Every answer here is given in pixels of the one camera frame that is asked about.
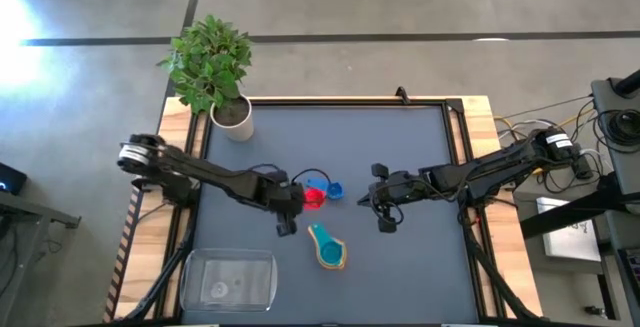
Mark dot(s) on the blue measuring cup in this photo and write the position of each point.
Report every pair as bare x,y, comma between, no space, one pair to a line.
336,191

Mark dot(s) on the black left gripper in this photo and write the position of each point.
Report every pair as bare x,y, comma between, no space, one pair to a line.
282,197

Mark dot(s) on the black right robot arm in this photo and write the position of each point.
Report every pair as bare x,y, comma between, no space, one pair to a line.
480,174

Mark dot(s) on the clear plastic container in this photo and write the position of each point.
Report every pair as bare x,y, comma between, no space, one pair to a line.
230,279

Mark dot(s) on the white board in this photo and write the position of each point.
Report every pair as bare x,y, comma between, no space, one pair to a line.
570,242

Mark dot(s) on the black metal rig frame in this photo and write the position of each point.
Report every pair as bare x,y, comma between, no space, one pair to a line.
350,102

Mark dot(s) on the grey equipment stand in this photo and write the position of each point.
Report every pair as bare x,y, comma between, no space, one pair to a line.
605,97

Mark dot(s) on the black clamp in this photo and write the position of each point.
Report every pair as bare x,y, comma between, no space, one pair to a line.
401,94

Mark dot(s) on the green plant in white pot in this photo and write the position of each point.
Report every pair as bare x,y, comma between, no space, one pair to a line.
210,62

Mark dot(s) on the red measuring cup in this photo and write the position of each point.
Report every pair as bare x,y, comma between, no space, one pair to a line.
316,199

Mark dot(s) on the black power strip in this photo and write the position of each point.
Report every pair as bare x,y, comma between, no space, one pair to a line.
582,169

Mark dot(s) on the grey metal desk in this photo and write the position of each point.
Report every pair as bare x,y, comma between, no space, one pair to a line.
30,207

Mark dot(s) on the teal measuring cup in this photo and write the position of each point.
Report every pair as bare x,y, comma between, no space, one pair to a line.
330,253

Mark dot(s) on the black stand beam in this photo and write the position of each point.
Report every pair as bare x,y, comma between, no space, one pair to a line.
560,217

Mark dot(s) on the orange measuring cup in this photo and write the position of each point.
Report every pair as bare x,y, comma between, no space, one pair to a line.
335,268

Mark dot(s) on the black yellow hazard tape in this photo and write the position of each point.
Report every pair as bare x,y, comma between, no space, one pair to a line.
125,247

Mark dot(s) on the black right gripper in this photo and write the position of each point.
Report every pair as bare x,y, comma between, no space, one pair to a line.
400,189

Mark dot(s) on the black monitor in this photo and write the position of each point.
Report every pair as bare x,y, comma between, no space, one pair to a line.
12,177

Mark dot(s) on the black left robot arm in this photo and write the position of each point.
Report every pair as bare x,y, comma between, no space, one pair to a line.
215,179

